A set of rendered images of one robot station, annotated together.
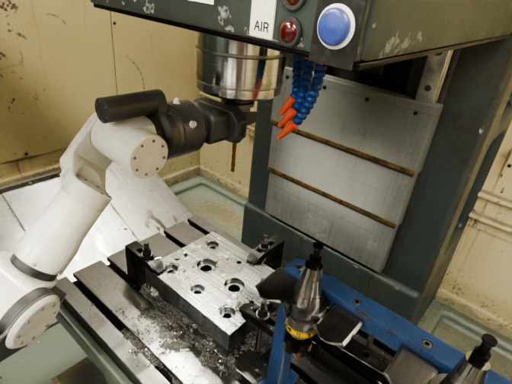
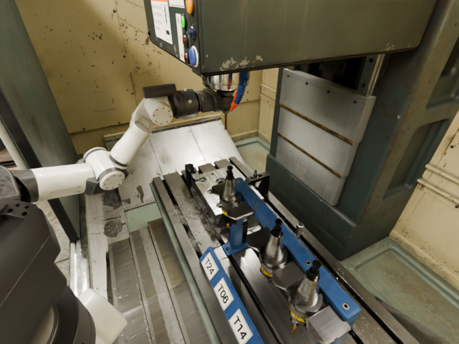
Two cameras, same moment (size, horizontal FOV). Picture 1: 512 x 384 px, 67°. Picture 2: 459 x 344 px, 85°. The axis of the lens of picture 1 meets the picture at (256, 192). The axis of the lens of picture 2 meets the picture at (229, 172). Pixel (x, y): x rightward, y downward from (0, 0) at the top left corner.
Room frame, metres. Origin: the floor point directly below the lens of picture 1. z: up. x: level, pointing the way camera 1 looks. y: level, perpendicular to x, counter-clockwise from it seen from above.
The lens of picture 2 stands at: (-0.07, -0.33, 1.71)
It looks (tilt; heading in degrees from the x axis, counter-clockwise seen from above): 35 degrees down; 25
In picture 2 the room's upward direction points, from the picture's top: straight up
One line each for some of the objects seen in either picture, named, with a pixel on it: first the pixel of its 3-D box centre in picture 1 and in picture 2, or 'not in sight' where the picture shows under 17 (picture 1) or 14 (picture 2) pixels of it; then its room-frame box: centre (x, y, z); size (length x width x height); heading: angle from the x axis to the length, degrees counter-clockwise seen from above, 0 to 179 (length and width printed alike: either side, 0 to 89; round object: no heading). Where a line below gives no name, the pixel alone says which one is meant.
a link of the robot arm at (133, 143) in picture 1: (141, 132); (164, 104); (0.53, 0.18, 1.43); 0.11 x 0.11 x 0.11; 52
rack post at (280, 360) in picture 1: (284, 337); (236, 220); (0.51, -0.08, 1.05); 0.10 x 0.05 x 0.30; 142
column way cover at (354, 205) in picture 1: (333, 168); (310, 136); (1.05, -0.22, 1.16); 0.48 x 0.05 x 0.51; 52
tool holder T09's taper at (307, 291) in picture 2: not in sight; (309, 285); (0.23, -0.35, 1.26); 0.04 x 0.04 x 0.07
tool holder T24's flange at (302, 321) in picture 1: (305, 305); (229, 199); (0.43, -0.09, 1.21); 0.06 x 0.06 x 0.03
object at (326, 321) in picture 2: not in sight; (324, 325); (0.19, -0.40, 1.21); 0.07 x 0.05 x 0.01; 142
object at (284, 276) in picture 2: not in sight; (287, 276); (0.26, -0.31, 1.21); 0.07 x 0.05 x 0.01; 142
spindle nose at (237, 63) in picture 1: (240, 54); (225, 65); (0.70, 0.05, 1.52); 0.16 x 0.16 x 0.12
